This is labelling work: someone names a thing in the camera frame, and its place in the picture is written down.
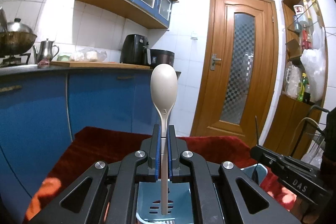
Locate blue base kitchen cabinet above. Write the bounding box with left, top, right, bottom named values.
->
left=1, top=65, right=159, bottom=223

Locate light blue utensil box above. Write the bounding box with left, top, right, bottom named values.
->
left=135, top=163, right=268, bottom=224

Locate red floral plush blanket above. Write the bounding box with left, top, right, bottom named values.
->
left=23, top=126, right=297, bottom=224

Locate wooden door with glass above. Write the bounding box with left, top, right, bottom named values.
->
left=191, top=0, right=278, bottom=146

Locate white plastic bag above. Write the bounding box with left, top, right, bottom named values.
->
left=300, top=27, right=326, bottom=102

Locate wooden corner shelf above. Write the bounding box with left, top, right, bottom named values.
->
left=264, top=0, right=314, bottom=156

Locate wooden cutting board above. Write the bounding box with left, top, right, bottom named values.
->
left=50, top=61, right=150, bottom=70

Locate black air fryer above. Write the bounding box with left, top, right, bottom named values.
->
left=120, top=34, right=150, bottom=65

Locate dark rice cooker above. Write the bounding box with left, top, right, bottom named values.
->
left=150, top=49, right=174, bottom=68

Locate steel kettle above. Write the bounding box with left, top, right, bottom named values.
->
left=33, top=39, right=59, bottom=64

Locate wok with steel lid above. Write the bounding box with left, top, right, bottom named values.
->
left=0, top=7, right=37, bottom=57

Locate black wire rack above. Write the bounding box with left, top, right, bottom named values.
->
left=290, top=105, right=330, bottom=162

